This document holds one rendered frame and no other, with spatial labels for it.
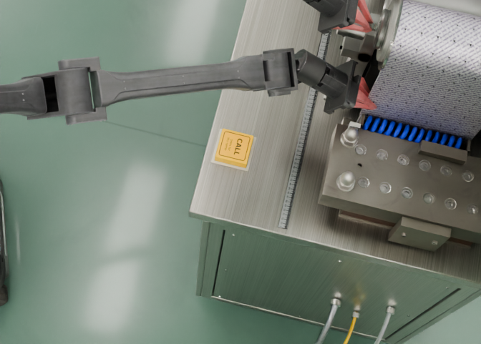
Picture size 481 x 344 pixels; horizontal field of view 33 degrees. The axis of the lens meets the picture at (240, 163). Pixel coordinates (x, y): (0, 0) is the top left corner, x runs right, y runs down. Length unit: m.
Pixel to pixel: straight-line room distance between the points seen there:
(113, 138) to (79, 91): 1.38
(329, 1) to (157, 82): 0.33
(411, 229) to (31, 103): 0.77
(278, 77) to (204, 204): 0.36
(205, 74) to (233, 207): 0.37
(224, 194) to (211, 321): 0.91
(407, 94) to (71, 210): 1.40
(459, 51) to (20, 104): 0.76
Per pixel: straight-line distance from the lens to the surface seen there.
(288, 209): 1.74
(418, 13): 1.50
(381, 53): 1.50
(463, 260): 1.79
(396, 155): 1.68
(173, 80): 1.44
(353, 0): 1.49
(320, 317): 2.40
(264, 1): 1.95
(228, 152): 1.74
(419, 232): 1.66
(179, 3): 3.00
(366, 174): 1.65
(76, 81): 1.39
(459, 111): 1.64
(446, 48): 1.50
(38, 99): 1.42
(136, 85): 1.41
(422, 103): 1.63
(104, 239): 2.65
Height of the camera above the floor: 2.54
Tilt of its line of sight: 68 degrees down
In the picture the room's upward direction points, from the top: 11 degrees clockwise
